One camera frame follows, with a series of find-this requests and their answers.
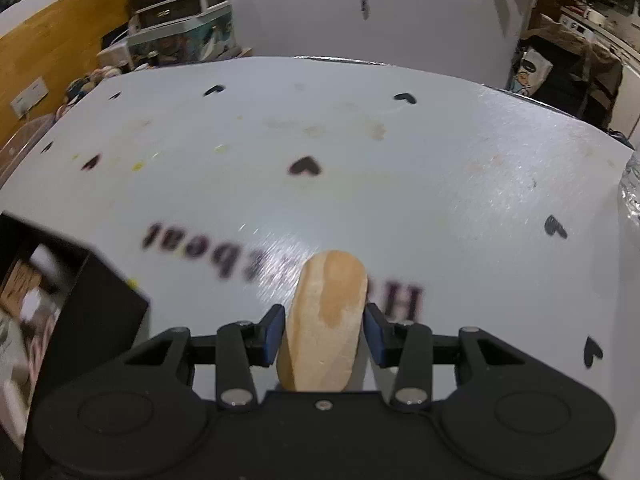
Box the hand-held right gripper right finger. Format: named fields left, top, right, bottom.
left=363, top=304, right=526, bottom=409

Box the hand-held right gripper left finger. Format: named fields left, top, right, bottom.
left=120, top=304, right=287, bottom=409

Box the oval wooden block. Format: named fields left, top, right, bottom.
left=276, top=250, right=369, bottom=393

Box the black storage box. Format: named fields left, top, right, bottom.
left=0, top=212, right=151, bottom=461

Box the small wooden box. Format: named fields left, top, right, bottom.
left=0, top=257, right=33, bottom=313

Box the clear plastic water bottle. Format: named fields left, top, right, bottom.
left=618, top=150, right=640, bottom=226

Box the white printed paper bag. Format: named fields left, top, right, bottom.
left=507, top=47, right=553, bottom=96

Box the teal storage box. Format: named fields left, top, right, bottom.
left=127, top=7, right=233, bottom=68

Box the pile of yarn balls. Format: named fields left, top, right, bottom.
left=65, top=62, right=123, bottom=106

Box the clear plastic bin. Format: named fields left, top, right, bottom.
left=0, top=115, right=56, bottom=171

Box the wooden panel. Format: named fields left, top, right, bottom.
left=0, top=0, right=133, bottom=136

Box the white wall socket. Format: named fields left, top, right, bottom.
left=12, top=77, right=48, bottom=116

